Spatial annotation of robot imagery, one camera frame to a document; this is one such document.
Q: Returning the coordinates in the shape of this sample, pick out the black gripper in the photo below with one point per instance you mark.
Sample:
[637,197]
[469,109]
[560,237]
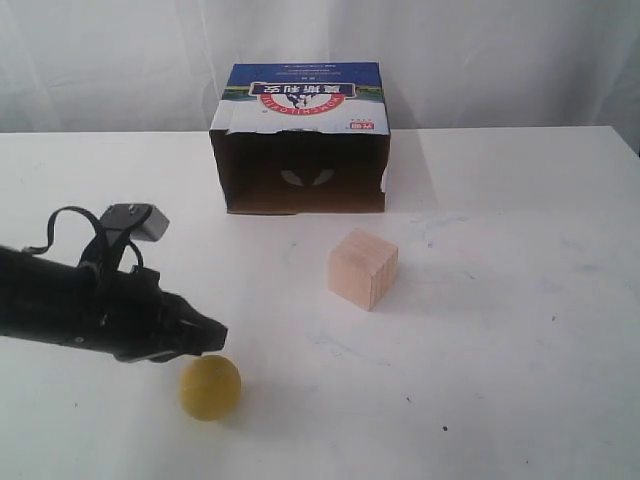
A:
[134,320]

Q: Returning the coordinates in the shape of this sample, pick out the yellow tennis ball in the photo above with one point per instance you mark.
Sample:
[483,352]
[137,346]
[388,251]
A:
[210,388]

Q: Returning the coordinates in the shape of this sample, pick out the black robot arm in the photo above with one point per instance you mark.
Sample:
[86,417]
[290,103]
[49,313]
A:
[47,302]

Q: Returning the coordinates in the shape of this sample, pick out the light wooden cube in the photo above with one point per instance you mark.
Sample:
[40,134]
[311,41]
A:
[362,268]

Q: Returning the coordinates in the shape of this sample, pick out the blue white cardboard box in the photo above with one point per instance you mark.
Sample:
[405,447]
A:
[302,138]

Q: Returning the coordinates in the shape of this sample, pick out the white backdrop curtain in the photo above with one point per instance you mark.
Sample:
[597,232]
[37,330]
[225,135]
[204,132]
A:
[162,65]

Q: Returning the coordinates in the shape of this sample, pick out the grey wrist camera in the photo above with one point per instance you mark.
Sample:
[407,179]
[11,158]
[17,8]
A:
[138,221]

